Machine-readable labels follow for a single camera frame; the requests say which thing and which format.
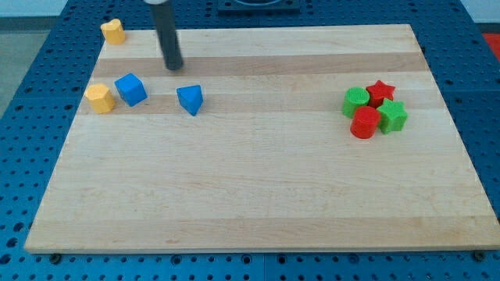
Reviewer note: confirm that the yellow hexagon block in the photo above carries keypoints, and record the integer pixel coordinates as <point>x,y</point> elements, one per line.
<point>100,98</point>

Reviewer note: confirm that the yellow heart block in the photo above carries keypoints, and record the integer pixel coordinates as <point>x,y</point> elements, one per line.
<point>113,32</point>

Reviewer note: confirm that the blue triangle block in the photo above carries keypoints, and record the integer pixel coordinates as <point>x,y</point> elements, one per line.
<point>190,98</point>

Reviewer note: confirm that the wooden board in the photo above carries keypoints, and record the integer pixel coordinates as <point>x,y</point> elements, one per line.
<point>269,163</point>

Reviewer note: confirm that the green cylinder block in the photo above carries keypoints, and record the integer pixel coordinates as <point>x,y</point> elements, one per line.
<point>355,97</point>

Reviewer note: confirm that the red cylinder block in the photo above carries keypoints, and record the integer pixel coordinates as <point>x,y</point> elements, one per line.
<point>365,122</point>

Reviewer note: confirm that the blue cube block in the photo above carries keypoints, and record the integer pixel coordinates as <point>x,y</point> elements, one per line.
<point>131,89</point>

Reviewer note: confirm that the red star block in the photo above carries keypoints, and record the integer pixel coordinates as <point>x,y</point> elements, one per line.
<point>378,92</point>

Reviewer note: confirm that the green star block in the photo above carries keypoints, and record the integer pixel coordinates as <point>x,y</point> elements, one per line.
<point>392,116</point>

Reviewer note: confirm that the dark cylindrical pusher stick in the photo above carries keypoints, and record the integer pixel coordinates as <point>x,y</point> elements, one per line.
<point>164,19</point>

